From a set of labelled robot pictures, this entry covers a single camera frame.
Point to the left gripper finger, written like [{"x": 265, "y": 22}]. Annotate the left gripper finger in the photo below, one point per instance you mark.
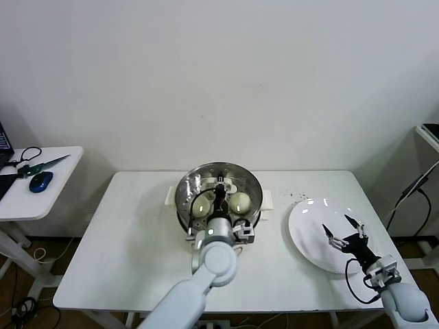
[{"x": 219, "y": 179}]

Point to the white electric cooker pot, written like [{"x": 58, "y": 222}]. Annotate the white electric cooker pot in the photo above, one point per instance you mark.
[{"x": 265, "y": 215}]

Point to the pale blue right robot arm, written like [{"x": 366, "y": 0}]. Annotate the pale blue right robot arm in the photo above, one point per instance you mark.
[{"x": 408, "y": 305}]

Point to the white steamed baozi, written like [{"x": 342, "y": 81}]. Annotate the white steamed baozi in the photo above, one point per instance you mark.
[
  {"x": 200, "y": 206},
  {"x": 240, "y": 203}
]

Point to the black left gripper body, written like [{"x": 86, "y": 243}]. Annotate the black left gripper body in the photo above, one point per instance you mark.
[{"x": 219, "y": 207}]

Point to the small white side table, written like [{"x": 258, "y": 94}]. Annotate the small white side table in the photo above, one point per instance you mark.
[{"x": 58, "y": 192}]

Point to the large white plate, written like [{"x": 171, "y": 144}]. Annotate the large white plate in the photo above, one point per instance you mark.
[{"x": 308, "y": 233}]

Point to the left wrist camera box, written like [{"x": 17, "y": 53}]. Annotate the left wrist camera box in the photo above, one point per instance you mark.
[{"x": 245, "y": 233}]

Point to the stainless steel steamer basket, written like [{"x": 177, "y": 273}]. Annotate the stainless steel steamer basket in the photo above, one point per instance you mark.
[{"x": 267, "y": 200}]

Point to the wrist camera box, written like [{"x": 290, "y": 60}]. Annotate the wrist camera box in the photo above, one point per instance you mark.
[
  {"x": 245, "y": 233},
  {"x": 382, "y": 272}
]

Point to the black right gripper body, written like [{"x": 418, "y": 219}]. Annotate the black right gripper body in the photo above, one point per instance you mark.
[{"x": 358, "y": 246}]

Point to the black laptop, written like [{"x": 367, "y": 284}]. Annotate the black laptop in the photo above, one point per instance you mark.
[{"x": 5, "y": 185}]

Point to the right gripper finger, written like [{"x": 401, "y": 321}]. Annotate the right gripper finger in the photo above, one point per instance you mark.
[
  {"x": 360, "y": 229},
  {"x": 334, "y": 241}
]

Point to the blue computer mouse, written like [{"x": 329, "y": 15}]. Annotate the blue computer mouse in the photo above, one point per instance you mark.
[{"x": 41, "y": 181}]

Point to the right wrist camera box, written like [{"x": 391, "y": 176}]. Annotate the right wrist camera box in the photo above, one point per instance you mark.
[{"x": 382, "y": 272}]

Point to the green pointed tool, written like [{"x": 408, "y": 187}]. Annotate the green pointed tool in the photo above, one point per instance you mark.
[{"x": 48, "y": 164}]

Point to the dark scattered crumbs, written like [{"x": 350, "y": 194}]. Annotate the dark scattered crumbs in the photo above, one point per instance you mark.
[{"x": 296, "y": 196}]

